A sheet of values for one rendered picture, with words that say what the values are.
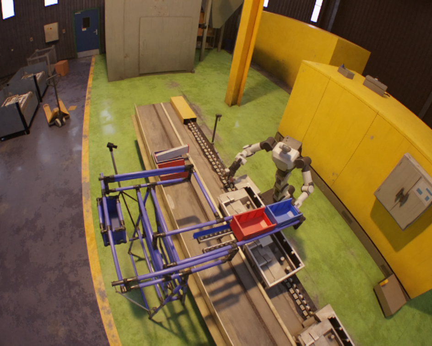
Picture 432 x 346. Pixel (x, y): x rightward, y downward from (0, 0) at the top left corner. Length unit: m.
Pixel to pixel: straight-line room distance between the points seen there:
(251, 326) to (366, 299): 2.20
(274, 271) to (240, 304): 0.40
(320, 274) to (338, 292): 0.39
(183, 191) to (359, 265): 2.92
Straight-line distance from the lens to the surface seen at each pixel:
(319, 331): 1.98
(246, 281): 2.01
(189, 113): 3.45
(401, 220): 3.35
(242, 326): 1.92
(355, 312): 3.51
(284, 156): 2.29
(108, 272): 2.85
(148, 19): 6.73
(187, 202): 2.30
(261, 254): 1.95
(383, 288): 3.74
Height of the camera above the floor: 2.60
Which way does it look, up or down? 45 degrees down
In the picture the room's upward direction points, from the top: 12 degrees clockwise
